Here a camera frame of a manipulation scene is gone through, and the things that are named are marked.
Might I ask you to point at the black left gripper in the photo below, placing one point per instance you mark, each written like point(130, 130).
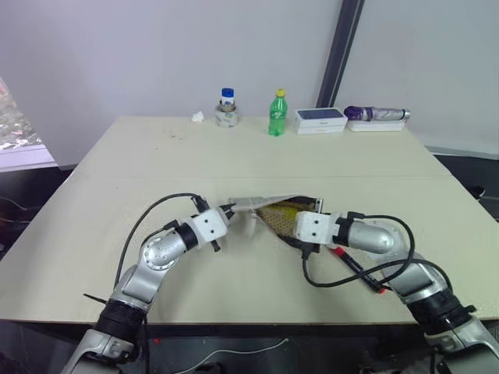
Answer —
point(228, 217)

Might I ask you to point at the red and black marker pen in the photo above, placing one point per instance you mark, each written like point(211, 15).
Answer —
point(356, 269)

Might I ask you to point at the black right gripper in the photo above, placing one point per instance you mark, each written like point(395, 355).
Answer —
point(310, 248)

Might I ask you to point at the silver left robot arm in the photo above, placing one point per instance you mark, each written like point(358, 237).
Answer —
point(156, 255)

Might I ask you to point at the long white tray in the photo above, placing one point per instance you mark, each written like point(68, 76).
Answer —
point(376, 125)

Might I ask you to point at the white box with dark lid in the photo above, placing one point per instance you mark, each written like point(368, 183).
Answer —
point(319, 115)

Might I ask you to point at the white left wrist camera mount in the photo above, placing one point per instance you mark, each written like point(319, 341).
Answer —
point(208, 228)

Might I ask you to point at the crumpled white tissue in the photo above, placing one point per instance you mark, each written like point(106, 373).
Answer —
point(198, 117)

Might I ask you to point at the green plastic soda bottle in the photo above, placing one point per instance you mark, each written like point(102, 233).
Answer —
point(277, 117)

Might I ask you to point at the flat white box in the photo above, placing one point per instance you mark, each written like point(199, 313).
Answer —
point(320, 130)

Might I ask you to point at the white bottle with blue cap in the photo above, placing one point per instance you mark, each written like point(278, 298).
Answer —
point(227, 97)

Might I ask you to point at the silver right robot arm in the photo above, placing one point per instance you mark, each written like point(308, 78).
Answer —
point(413, 284)

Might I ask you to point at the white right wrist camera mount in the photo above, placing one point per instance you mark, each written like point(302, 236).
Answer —
point(312, 228)

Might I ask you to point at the purple and grey folded umbrella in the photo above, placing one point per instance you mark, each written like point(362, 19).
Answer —
point(374, 113)

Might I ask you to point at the blue-capped bottle in tape roll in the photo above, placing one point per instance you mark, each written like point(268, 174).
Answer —
point(227, 118)

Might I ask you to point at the grid pattern zip pouch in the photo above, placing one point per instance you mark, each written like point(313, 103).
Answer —
point(278, 224)

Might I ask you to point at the dark vertical wall post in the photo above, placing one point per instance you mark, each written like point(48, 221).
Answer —
point(341, 50)

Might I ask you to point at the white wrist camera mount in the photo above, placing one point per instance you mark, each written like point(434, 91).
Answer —
point(312, 228)
point(208, 228)

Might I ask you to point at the window with white frame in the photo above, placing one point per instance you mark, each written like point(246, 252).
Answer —
point(17, 132)

